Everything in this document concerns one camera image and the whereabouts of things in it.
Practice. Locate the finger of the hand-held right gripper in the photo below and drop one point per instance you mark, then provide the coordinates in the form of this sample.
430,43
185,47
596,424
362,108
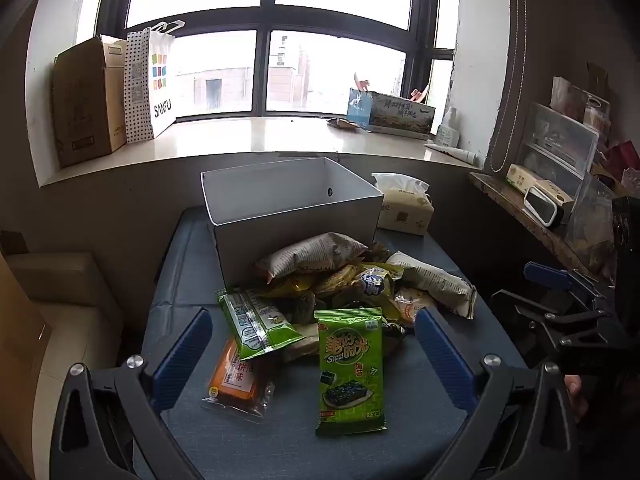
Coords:
546,273
545,310

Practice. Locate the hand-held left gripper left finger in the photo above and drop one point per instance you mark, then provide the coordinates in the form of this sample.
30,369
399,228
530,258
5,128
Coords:
182,355

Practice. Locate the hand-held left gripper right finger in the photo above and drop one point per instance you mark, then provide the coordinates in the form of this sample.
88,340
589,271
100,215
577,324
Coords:
442,355

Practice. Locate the orange snack packet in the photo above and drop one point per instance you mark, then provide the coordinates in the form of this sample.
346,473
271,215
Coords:
235,380

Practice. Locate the clear bread packet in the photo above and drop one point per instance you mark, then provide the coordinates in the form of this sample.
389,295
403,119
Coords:
412,305

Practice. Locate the newspaper print snack packet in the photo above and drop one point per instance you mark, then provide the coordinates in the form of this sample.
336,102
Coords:
310,255
435,280

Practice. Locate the green and white snack packet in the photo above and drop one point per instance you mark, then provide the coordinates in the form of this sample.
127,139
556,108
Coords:
255,325

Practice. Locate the green seaweed snack packet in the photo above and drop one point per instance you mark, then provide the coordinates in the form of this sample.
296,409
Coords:
350,360

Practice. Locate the blue and white snack packet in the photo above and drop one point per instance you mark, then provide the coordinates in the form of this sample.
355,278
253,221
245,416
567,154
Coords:
372,285

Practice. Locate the pale snack packet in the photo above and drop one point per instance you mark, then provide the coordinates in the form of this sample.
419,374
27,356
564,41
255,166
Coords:
306,347

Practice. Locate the white cardboard box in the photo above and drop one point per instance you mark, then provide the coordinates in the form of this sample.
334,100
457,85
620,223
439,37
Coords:
300,230

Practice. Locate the person's right hand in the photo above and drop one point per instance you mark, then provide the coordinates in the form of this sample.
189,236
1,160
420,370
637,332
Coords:
575,395

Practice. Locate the clear plastic container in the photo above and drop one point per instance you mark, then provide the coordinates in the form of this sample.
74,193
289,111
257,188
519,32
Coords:
592,220

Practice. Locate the white framed mirror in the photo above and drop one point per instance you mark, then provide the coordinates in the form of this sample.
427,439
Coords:
540,207

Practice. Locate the wooden shelf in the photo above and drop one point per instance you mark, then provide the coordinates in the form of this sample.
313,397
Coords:
505,200

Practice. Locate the red bag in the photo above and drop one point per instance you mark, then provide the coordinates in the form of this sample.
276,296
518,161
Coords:
625,155

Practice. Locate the small white green box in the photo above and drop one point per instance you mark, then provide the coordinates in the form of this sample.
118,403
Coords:
520,176

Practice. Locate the clear plastic drawer organiser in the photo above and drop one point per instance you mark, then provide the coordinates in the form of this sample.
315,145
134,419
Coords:
555,145

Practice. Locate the beige cartoon snack packet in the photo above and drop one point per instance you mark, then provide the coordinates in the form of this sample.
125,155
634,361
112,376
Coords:
337,280

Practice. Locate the yellow snack packet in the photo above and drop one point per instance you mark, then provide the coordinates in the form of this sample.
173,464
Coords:
292,287

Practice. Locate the blue tablecloth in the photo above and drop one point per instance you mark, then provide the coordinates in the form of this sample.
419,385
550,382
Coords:
280,445

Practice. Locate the beige tissue box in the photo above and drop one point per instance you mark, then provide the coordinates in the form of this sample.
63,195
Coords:
405,215

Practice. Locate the white tube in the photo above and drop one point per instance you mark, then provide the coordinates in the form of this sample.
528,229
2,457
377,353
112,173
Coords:
455,152

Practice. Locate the pink wrapped packages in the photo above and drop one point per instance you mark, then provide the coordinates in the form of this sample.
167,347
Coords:
575,97

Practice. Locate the white plastic bottle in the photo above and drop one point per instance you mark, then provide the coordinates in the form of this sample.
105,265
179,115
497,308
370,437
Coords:
447,132

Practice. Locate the brown stitched padded panel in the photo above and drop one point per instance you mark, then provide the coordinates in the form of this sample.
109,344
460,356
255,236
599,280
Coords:
507,85

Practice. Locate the printed long gift box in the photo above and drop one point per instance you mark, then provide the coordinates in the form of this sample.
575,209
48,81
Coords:
400,112

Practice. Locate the pink dinosaur figure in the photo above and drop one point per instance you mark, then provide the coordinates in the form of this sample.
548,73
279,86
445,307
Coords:
420,94
361,82

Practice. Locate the small blue paper bag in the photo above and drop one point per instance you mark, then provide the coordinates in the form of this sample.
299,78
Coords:
359,106

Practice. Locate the flat packet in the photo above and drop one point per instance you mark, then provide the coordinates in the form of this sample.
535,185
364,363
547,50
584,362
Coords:
342,124

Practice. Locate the brown cardboard carton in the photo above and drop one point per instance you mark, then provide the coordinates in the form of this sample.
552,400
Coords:
85,105

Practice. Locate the polka dot shopping bag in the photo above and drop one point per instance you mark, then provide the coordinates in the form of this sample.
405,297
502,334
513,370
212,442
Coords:
160,85

